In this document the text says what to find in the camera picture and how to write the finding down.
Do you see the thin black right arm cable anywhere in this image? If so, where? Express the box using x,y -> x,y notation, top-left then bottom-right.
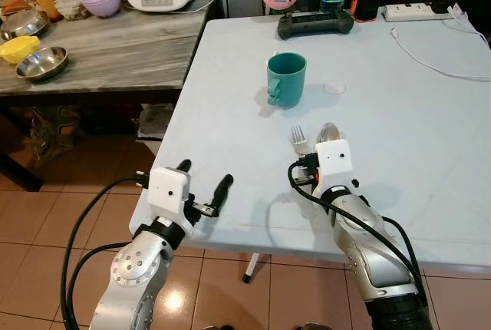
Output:
379,216 -> 422,289

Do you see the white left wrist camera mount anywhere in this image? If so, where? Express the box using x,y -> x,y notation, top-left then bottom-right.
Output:
146,167 -> 192,222

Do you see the white table leg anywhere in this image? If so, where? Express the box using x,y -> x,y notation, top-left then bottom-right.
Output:
242,252 -> 263,284

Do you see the teal green mug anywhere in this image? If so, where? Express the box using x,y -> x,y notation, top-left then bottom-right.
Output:
265,51 -> 308,109

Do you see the silver metal spoon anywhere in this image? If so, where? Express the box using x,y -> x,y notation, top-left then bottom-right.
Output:
317,122 -> 343,147

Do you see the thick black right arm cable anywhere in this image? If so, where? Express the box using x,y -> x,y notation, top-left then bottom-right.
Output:
287,159 -> 430,309

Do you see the clear plastic food container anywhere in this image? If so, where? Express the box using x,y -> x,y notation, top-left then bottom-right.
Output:
54,0 -> 90,21

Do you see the purple plastic bowl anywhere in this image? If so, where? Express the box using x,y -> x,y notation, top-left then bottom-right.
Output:
79,0 -> 123,19

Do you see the large steel bowl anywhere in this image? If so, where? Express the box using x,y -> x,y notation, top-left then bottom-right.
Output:
0,8 -> 51,42

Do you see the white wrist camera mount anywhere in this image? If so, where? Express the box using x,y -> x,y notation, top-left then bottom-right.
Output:
314,139 -> 354,190
146,167 -> 192,222

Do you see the black handheld controller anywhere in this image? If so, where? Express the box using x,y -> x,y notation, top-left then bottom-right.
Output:
277,10 -> 355,41

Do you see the patterned bag under table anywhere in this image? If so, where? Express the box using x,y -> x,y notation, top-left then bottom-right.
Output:
21,104 -> 84,168

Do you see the thin white charging cable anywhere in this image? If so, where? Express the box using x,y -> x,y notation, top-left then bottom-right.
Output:
390,4 -> 491,83

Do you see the small shallow steel bowl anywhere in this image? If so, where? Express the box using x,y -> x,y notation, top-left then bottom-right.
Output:
15,45 -> 69,82

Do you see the short black left arm cable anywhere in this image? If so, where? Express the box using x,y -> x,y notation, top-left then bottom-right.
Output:
67,241 -> 133,330

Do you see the white power strip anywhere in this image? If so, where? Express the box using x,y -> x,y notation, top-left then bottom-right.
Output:
383,2 -> 455,23

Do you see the silver metal fork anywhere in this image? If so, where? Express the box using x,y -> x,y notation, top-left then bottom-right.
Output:
289,126 -> 311,157

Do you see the orange and black device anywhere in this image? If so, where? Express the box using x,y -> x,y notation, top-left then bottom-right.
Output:
351,0 -> 386,23

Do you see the grey wooden side table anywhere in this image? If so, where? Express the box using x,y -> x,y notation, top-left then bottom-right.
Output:
0,0 -> 222,193

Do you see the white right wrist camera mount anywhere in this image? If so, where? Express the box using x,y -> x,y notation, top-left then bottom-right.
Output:
314,139 -> 354,190

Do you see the long black left arm cable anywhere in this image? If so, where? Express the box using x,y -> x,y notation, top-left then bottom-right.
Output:
59,176 -> 151,330

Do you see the yellow plastic bowl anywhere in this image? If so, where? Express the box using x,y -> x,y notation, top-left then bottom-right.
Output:
0,35 -> 41,65

